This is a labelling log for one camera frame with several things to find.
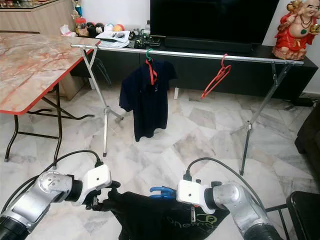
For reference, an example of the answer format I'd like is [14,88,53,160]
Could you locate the black electronic gadgets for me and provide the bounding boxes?
[129,29,152,48]

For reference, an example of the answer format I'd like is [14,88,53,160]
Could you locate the jar with red lid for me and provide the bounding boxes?
[75,17,88,37]

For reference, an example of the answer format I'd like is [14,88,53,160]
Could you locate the beige wooden cabinet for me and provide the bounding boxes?
[0,0,76,36]

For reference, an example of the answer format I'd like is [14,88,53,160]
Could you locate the black tv console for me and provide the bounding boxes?
[70,36,318,101]

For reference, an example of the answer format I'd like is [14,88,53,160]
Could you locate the black t-shirt with green logo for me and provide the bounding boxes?
[102,189,231,240]

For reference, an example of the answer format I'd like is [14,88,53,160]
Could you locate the blue plastic hanger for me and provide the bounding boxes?
[149,186,178,199]

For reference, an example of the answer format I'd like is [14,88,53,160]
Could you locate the black soundbar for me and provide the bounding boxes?
[164,36,255,53]

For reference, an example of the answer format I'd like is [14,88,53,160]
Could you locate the silver metal clothes rack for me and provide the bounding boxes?
[71,43,306,176]

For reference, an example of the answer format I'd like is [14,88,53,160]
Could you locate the red laughing buddha statue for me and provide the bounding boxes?
[272,0,320,61]

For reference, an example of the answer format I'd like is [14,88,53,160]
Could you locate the red lanyard strap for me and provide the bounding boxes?
[147,60,158,86]

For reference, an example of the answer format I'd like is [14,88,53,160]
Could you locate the navy polo shirt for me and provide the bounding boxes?
[119,60,178,142]

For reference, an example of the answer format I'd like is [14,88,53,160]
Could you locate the black plush toy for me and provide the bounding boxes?
[87,22,104,37]

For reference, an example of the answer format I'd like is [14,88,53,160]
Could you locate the black wire hanger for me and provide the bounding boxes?
[92,50,112,86]

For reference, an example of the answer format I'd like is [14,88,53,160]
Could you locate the black flat television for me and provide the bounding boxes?
[150,0,280,45]

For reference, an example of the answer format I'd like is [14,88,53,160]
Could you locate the pink tissue packet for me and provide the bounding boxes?
[60,25,77,37]

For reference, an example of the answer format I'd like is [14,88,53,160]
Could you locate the stack of white papers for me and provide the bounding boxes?
[96,30,131,48]

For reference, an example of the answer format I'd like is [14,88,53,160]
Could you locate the red plastic hanger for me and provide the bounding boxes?
[201,53,232,100]

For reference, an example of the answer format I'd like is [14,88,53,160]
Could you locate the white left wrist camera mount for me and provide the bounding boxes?
[80,164,112,206]

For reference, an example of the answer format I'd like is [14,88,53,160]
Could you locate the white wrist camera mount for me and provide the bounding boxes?
[80,164,112,206]
[176,179,216,207]

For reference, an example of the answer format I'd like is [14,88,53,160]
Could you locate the marble pattern folding table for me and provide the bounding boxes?
[0,32,101,163]

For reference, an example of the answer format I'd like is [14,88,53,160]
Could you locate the gold trophy with blue ball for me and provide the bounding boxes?
[73,0,83,18]

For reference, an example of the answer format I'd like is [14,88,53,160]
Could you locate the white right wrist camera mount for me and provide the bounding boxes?
[176,179,216,207]

